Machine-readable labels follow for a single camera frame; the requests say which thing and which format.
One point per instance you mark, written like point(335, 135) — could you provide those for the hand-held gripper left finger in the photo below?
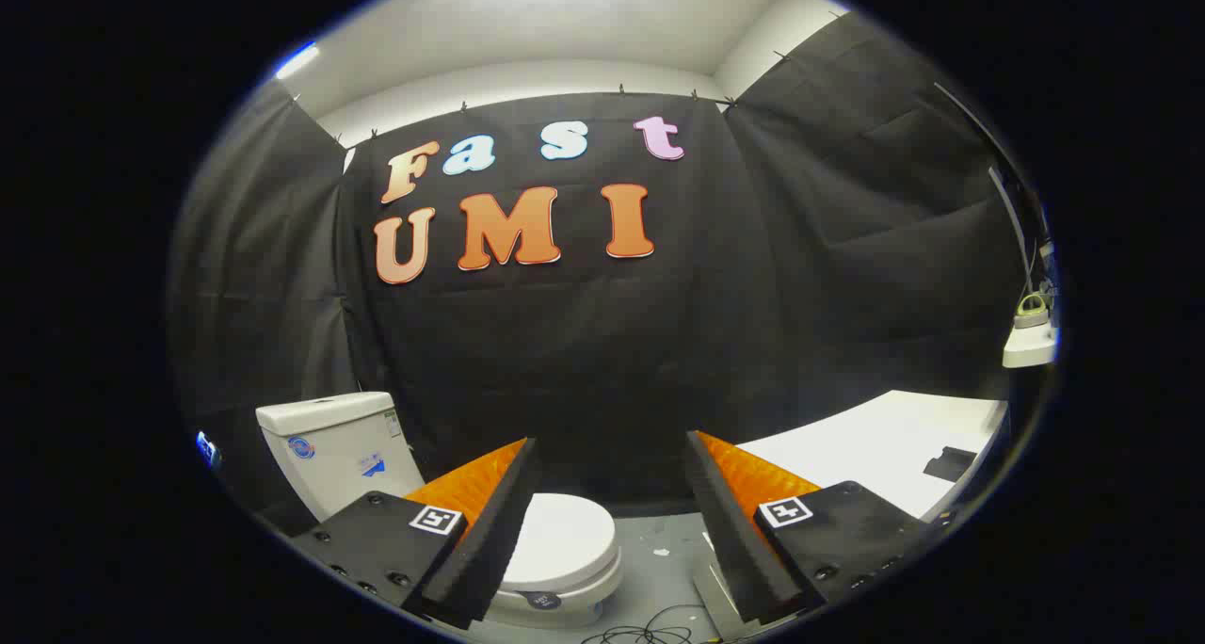
point(490, 550)

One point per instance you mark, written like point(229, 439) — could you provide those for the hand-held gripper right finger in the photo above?
point(734, 550)

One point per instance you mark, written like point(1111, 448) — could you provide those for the white toilet bowl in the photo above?
point(584, 602)

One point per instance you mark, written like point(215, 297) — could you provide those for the white drawer cabinet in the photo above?
point(875, 446)

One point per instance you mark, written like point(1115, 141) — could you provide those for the flat black object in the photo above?
point(951, 463)

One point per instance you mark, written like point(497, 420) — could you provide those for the black backdrop cloth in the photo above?
point(602, 343)

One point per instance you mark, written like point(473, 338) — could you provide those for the white shelf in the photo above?
point(1028, 347)

